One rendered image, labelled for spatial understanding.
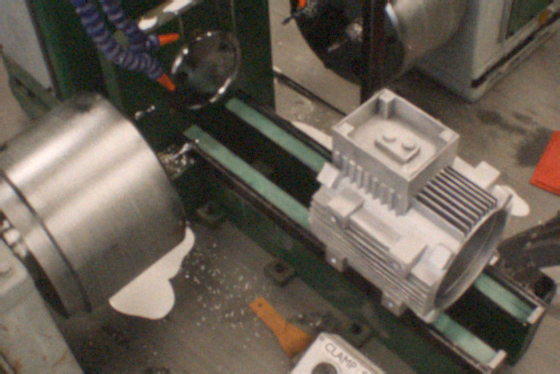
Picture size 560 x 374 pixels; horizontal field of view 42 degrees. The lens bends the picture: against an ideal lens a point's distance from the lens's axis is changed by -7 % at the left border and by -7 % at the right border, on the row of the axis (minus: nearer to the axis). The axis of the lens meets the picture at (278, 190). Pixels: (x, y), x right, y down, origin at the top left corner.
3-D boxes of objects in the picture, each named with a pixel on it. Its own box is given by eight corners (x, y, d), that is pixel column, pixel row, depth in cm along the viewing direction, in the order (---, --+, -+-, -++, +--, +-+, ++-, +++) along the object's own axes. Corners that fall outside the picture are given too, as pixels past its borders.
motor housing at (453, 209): (307, 259, 108) (305, 168, 93) (396, 183, 116) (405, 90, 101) (416, 345, 98) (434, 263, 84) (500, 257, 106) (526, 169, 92)
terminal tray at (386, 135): (329, 169, 98) (329, 129, 92) (384, 126, 102) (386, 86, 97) (402, 222, 92) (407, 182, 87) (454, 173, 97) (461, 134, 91)
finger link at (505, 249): (554, 250, 72) (550, 255, 72) (514, 265, 79) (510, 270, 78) (537, 227, 72) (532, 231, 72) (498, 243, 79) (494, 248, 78)
